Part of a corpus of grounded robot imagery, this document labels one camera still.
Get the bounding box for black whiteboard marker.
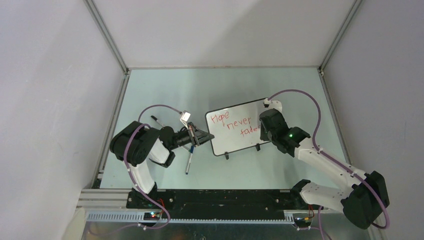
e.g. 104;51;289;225
150;115;165;127

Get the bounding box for right aluminium frame rail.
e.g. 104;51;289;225
317;0;365;164

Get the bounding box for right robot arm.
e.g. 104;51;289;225
259;108;390;230

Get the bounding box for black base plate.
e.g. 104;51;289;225
125;188;324;221

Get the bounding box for blue whiteboard marker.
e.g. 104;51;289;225
185;145;195;175

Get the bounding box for aluminium frame rail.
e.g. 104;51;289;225
317;0;365;164
84;0;129;189

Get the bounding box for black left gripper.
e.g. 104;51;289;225
169;121;214;150

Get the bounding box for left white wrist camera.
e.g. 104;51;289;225
180;110;191;128

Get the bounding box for grey cable duct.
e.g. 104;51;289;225
86;211;295;224

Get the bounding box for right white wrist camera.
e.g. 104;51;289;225
263;98;283;113

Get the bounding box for left aluminium frame rail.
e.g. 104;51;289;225
84;0;129;189

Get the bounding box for white whiteboard black frame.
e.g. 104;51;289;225
205;98;268;160

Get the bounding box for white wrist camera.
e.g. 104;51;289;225
180;110;191;128
263;98;283;113

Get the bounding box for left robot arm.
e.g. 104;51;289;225
109;121;215;208

